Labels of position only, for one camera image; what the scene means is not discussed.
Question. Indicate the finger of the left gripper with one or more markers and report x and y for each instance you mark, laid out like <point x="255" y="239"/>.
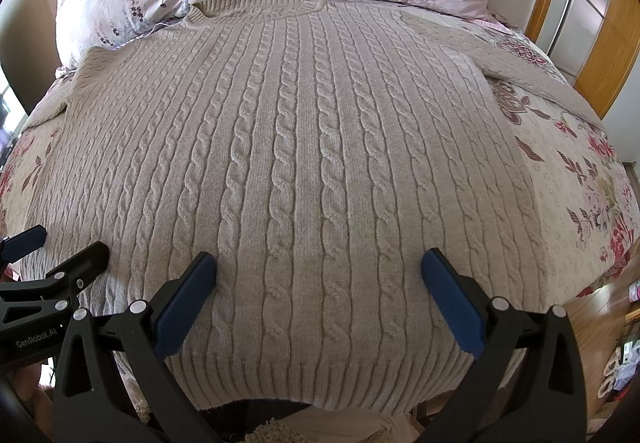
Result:
<point x="78" y="273"/>
<point x="17" y="247"/>

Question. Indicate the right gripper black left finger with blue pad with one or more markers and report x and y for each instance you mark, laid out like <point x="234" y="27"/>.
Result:
<point x="91" y="403"/>

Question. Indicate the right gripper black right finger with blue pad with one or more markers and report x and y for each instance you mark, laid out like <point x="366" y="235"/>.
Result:
<point x="548" y="401"/>

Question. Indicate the beige cable knit sweater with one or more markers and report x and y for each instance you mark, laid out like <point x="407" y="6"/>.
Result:
<point x="316" y="149"/>

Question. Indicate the white slippers on floor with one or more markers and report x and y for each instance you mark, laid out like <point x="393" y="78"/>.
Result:
<point x="609" y="374"/>

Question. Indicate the cream floral bed sheet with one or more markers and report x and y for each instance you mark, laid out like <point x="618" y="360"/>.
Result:
<point x="589" y="215"/>

